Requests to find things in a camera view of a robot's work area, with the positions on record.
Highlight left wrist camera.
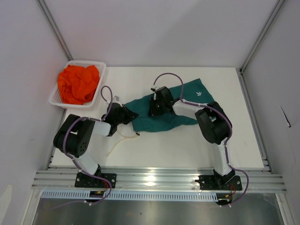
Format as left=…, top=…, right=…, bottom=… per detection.
left=112, top=96, right=121, bottom=105

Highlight green shorts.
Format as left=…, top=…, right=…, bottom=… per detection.
left=125, top=78, right=214, bottom=133

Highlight aluminium frame post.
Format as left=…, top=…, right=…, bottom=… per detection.
left=240, top=0, right=287, bottom=75
left=36, top=0, right=73, bottom=61

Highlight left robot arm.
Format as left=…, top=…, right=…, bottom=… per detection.
left=53, top=103, right=139, bottom=188

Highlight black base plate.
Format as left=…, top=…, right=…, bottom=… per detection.
left=75, top=172, right=117, bottom=188
left=195, top=175, right=243, bottom=191

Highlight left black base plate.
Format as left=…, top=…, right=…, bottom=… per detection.
left=75, top=172, right=117, bottom=188

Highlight orange shorts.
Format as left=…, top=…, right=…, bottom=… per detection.
left=57, top=65, right=100, bottom=105

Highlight aluminium mounting rail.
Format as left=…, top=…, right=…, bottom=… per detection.
left=31, top=167, right=287, bottom=193

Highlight right table edge rail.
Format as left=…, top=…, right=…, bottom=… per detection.
left=236, top=68, right=273, bottom=174

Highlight white slotted cable duct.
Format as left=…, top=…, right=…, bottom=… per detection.
left=41, top=189, right=233, bottom=202

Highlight left aluminium frame post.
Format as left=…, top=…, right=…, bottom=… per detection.
left=36, top=0, right=73, bottom=61

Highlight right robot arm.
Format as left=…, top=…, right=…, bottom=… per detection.
left=149, top=86, right=235, bottom=189

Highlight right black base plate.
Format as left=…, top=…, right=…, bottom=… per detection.
left=195, top=175, right=243, bottom=191

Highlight right aluminium frame post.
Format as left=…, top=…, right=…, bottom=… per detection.
left=240, top=0, right=287, bottom=75

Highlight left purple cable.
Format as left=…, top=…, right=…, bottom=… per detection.
left=52, top=85, right=113, bottom=209

